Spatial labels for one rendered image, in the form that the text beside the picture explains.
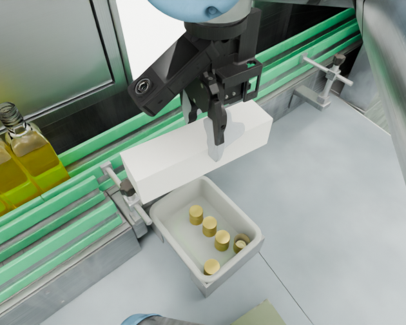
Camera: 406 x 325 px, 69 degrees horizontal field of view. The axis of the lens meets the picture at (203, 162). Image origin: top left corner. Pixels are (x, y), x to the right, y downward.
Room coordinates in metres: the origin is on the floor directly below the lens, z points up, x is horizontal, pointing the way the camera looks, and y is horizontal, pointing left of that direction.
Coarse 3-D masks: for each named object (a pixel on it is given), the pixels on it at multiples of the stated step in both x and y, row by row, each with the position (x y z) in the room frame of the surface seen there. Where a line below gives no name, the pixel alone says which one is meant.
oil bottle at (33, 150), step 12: (36, 132) 0.34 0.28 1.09; (12, 144) 0.32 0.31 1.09; (24, 144) 0.32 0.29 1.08; (36, 144) 0.33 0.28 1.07; (48, 144) 0.34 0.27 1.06; (24, 156) 0.31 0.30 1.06; (36, 156) 0.32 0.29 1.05; (48, 156) 0.33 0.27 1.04; (24, 168) 0.31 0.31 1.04; (36, 168) 0.31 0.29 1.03; (48, 168) 0.33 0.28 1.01; (60, 168) 0.34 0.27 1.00; (36, 180) 0.31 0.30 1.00; (48, 180) 0.32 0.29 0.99; (60, 180) 0.33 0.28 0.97
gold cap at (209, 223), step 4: (204, 220) 0.32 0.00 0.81; (208, 220) 0.32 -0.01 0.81; (212, 220) 0.32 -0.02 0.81; (216, 220) 0.32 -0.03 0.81; (204, 224) 0.31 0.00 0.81; (208, 224) 0.31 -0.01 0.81; (212, 224) 0.31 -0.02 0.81; (216, 224) 0.31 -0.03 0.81; (204, 228) 0.31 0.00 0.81; (208, 228) 0.30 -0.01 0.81; (212, 228) 0.30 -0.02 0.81; (216, 228) 0.31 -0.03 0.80; (204, 232) 0.31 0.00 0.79; (208, 232) 0.30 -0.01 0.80; (212, 232) 0.30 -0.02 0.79; (216, 232) 0.31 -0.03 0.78; (208, 236) 0.30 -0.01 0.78; (212, 236) 0.30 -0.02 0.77
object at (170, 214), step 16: (176, 192) 0.38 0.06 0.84; (192, 192) 0.41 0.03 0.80; (208, 192) 0.41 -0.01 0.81; (160, 208) 0.35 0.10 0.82; (176, 208) 0.37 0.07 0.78; (208, 208) 0.38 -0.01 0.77; (224, 208) 0.36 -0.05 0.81; (160, 224) 0.30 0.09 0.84; (176, 224) 0.34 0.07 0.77; (192, 224) 0.34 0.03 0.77; (224, 224) 0.34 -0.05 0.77; (240, 224) 0.32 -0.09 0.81; (176, 240) 0.29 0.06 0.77; (192, 240) 0.29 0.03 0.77; (208, 240) 0.29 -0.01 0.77; (256, 240) 0.26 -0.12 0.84; (192, 256) 0.25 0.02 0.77; (208, 256) 0.25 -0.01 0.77; (224, 256) 0.25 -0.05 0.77; (240, 256) 0.23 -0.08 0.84; (224, 272) 0.20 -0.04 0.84
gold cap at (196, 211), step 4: (192, 208) 0.36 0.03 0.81; (196, 208) 0.36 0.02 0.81; (200, 208) 0.36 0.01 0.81; (192, 212) 0.35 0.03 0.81; (196, 212) 0.35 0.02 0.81; (200, 212) 0.35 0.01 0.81; (192, 216) 0.34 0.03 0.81; (196, 216) 0.33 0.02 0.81; (200, 216) 0.34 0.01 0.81; (192, 220) 0.34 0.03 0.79; (196, 220) 0.33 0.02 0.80; (200, 220) 0.34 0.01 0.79; (196, 224) 0.33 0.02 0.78
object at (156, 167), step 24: (240, 120) 0.35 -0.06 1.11; (264, 120) 0.35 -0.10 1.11; (144, 144) 0.30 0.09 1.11; (168, 144) 0.30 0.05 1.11; (192, 144) 0.30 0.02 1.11; (240, 144) 0.32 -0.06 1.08; (144, 168) 0.25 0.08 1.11; (168, 168) 0.25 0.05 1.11; (192, 168) 0.27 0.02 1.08; (144, 192) 0.23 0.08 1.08
